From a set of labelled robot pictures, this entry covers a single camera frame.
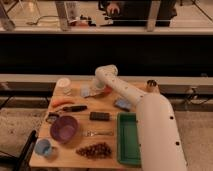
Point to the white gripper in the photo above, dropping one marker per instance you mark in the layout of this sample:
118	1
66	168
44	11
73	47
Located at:
99	86

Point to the light blue towel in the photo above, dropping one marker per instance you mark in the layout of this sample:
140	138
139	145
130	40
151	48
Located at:
86	91

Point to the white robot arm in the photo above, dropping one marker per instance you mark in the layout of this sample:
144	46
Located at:
158	135

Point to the purple bowl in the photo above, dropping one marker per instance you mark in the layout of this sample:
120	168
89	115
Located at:
63	129

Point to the person's hand in background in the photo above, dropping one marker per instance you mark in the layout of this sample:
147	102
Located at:
113	7

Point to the dark rectangular block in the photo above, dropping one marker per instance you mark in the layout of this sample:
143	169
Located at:
99	116

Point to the small metal cup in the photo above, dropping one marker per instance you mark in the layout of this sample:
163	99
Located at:
151	83

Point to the silver fork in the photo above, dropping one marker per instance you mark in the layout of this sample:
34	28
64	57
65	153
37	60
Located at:
93	133

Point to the wooden board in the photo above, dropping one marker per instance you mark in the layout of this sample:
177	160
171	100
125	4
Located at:
64	155

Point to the orange carrot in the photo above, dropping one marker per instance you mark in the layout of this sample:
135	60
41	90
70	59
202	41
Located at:
57	103

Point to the bunch of dark grapes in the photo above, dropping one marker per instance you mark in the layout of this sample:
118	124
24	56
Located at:
95	151

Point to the small black clip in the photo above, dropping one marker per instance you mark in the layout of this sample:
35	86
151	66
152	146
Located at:
51	118

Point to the green plastic tray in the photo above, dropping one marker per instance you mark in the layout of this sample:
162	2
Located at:
128	152

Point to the light blue mug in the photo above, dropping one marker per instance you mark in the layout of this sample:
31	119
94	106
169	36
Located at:
43	147

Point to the black stand left of table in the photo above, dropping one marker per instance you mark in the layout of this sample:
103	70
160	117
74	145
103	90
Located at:
27	149

